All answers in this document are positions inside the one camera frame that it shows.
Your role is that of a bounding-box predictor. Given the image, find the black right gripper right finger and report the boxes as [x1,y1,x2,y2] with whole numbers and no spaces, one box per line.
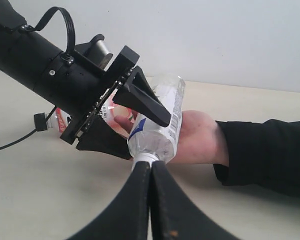
[149,161,238,240]

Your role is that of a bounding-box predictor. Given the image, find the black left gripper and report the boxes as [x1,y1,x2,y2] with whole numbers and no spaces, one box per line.
[33,46,171,160]

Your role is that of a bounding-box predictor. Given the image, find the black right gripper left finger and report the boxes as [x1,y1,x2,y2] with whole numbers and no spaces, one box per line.
[69,161,151,240]

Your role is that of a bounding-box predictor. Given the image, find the peach bottle black cap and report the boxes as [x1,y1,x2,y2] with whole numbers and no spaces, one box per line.
[33,93,136,137]

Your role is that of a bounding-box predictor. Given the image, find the clear bottle white blue label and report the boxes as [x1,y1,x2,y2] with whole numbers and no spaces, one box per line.
[127,75,186,168]

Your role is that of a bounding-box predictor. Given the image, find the black sleeved forearm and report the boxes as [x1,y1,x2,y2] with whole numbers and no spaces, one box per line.
[213,119,300,198]

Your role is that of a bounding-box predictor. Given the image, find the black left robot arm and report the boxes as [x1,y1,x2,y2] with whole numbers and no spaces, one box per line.
[0,0,171,159]

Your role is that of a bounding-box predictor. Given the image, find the person's open hand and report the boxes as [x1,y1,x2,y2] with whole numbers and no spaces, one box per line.
[114,109,230,166]

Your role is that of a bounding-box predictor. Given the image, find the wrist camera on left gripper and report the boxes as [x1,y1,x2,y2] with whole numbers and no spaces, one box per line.
[74,34,113,70]

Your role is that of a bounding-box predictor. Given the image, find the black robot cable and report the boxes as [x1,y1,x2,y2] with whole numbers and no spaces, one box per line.
[0,6,76,154]

